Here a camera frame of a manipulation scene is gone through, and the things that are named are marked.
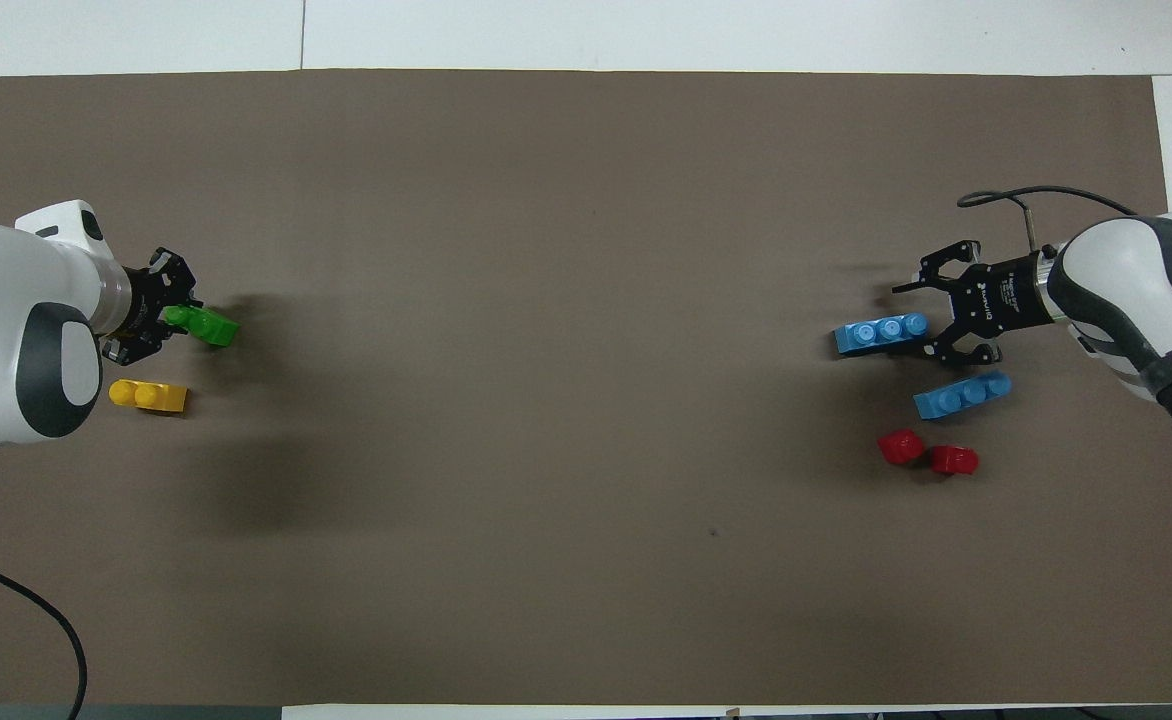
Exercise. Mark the yellow two-stud toy block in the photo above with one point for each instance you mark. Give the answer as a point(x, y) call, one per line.
point(148, 396)

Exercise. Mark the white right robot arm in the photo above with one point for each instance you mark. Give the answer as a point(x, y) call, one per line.
point(1136, 290)

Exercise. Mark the brown table mat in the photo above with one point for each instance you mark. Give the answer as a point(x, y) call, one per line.
point(586, 400)

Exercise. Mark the red one-stud toy block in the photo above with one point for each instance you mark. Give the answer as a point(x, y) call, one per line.
point(900, 446)
point(954, 459)

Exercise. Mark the blue three-stud toy block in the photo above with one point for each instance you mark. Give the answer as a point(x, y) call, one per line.
point(961, 395)
point(881, 333)

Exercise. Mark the green two-stud toy block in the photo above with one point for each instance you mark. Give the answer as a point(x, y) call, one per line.
point(208, 326)

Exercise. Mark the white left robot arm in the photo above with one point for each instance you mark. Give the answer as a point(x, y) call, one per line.
point(26, 320)

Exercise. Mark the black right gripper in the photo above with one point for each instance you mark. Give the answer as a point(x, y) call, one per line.
point(1006, 292)

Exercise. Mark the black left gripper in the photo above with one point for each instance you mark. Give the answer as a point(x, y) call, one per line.
point(138, 305)

